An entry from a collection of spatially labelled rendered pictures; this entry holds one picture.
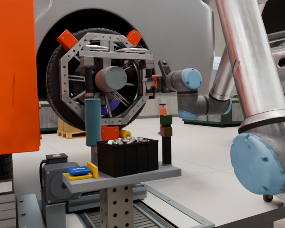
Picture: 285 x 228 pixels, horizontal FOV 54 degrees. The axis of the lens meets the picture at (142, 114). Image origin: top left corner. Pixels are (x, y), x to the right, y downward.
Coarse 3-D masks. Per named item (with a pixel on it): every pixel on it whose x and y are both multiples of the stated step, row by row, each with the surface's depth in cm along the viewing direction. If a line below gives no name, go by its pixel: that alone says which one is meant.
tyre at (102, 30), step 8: (80, 32) 169; (88, 32) 170; (96, 32) 173; (104, 32) 175; (112, 32) 177; (64, 48) 165; (56, 56) 163; (48, 64) 167; (56, 64) 163; (136, 64) 185; (48, 72) 162; (56, 72) 163; (48, 80) 162; (56, 80) 163; (48, 88) 165; (56, 88) 163; (48, 96) 172; (56, 96) 164; (56, 104) 164; (64, 104) 166; (144, 104) 188; (56, 112) 176; (64, 112) 166; (72, 112) 168; (64, 120) 177; (72, 120) 168; (80, 120) 170; (80, 128) 171; (120, 128) 182
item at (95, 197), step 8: (88, 192) 174; (96, 192) 174; (136, 192) 180; (144, 192) 183; (72, 200) 163; (80, 200) 165; (88, 200) 167; (96, 200) 169; (72, 208) 163; (80, 208) 165; (88, 208) 167
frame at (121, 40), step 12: (84, 36) 161; (96, 36) 165; (108, 36) 167; (120, 36) 170; (72, 48) 158; (60, 60) 156; (60, 72) 160; (144, 72) 178; (60, 84) 160; (144, 84) 178; (60, 96) 161; (144, 96) 178; (72, 108) 159; (132, 108) 175; (84, 120) 163; (108, 120) 169; (120, 120) 172
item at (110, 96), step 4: (76, 68) 185; (80, 68) 186; (84, 68) 187; (92, 68) 189; (80, 72) 186; (84, 72) 187; (84, 84) 187; (84, 88) 187; (80, 92) 186; (80, 96) 186; (88, 96) 189; (92, 96) 190; (100, 96) 192; (108, 96) 195; (112, 96) 196; (80, 100) 187; (100, 100) 192; (104, 100) 194; (100, 104) 192; (104, 104) 194
